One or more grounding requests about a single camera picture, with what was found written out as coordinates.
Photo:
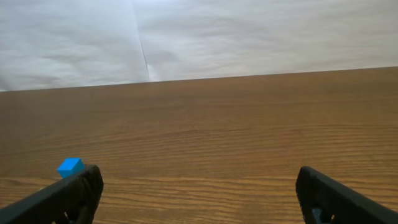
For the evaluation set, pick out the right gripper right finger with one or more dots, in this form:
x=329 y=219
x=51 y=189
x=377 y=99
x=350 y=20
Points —
x=335 y=199

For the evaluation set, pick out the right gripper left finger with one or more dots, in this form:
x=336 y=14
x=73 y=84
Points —
x=62 y=199

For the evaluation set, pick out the blue cube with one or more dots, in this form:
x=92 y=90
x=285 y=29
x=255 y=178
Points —
x=70 y=166

